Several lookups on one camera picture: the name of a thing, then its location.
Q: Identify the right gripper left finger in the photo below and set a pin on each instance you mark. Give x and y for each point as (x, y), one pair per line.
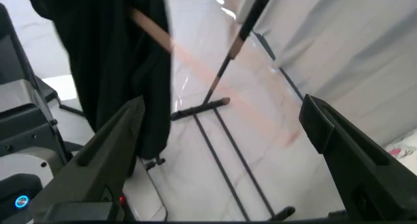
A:
(94, 172)

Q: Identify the black garment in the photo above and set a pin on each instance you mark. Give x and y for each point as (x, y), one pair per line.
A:
(107, 54)

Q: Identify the pink clothes hanger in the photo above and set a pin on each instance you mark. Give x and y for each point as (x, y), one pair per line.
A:
(153, 30)

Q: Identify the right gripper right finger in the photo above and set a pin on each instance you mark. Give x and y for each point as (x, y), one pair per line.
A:
(358, 165)

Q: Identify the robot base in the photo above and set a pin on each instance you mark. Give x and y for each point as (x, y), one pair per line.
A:
(19, 120)

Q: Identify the white curtain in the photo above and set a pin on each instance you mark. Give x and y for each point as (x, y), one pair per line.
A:
(352, 54)

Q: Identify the black clothes rack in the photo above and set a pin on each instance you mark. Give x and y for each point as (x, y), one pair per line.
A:
(198, 109)

